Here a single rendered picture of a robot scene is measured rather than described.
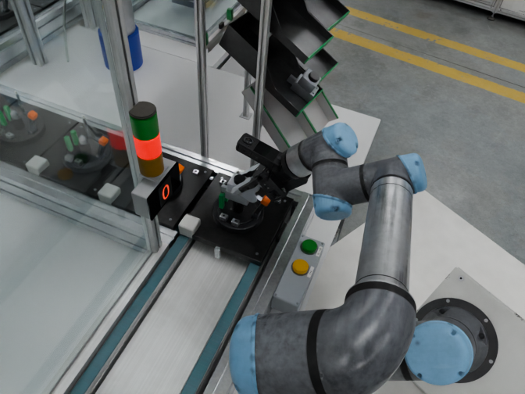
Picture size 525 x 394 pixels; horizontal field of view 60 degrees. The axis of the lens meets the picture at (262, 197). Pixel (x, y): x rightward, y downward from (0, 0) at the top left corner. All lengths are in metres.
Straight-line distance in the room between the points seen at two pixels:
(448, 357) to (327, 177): 0.41
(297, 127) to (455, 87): 2.57
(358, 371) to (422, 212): 1.02
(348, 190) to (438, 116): 2.63
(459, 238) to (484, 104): 2.35
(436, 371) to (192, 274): 0.62
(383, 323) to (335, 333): 0.06
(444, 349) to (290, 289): 0.38
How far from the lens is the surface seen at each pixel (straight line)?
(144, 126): 0.86
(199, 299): 1.17
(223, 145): 1.61
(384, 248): 0.69
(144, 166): 0.93
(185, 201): 1.29
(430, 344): 0.97
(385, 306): 0.60
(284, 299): 1.13
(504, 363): 1.19
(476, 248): 1.52
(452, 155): 3.21
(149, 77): 1.94
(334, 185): 0.89
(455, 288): 1.18
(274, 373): 0.61
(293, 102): 1.25
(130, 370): 1.12
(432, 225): 1.52
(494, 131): 3.55
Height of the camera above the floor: 1.94
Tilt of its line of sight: 49 degrees down
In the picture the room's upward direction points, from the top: 6 degrees clockwise
